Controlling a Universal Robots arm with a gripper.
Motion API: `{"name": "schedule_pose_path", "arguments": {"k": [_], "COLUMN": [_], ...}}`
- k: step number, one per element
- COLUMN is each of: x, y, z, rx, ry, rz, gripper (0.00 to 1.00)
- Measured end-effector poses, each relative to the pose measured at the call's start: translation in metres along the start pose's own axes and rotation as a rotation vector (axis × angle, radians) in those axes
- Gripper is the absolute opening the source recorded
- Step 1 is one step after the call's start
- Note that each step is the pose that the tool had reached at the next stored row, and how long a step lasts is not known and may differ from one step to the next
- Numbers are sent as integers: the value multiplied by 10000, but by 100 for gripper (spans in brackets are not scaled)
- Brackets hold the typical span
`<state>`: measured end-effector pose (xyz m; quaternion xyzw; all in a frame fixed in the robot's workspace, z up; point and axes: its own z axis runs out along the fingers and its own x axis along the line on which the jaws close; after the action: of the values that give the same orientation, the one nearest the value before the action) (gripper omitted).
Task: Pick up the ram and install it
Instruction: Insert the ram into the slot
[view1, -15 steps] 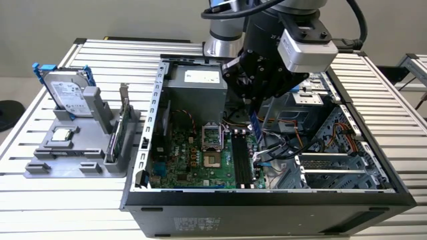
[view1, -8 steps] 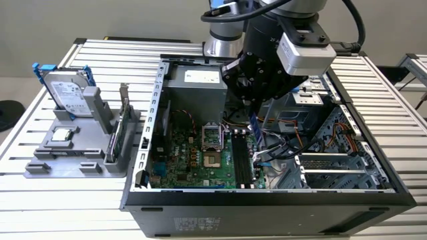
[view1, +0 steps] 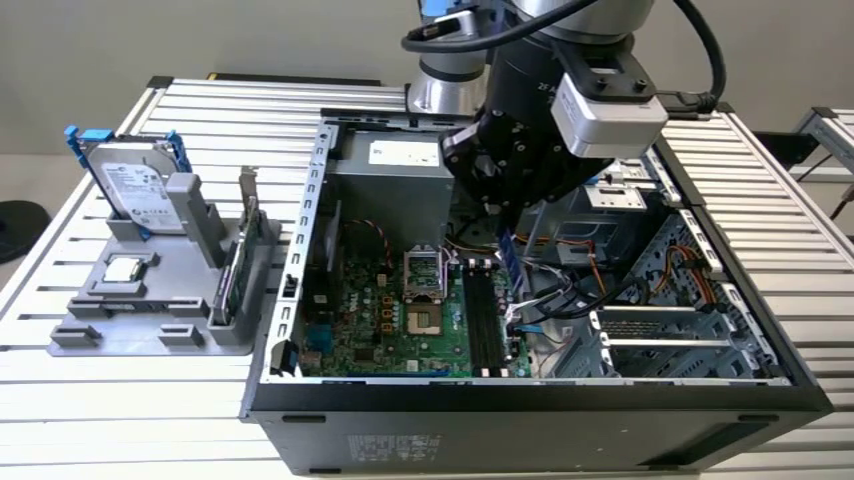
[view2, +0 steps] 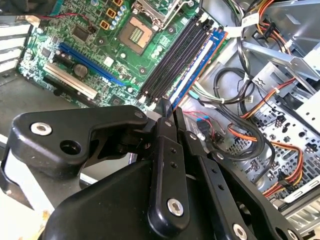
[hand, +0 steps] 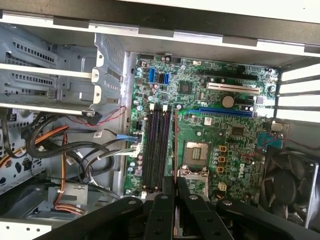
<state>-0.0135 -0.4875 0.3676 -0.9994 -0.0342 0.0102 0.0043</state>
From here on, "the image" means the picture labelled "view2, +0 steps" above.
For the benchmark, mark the dark blue RAM stick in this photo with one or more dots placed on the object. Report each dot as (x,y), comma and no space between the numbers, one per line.
(198,67)

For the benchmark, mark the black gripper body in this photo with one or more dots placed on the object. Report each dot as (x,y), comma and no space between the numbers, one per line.
(105,205)

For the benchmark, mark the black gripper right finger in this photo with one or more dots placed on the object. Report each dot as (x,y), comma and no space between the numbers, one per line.
(225,190)

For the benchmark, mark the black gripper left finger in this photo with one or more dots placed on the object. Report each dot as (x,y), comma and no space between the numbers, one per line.
(167,180)

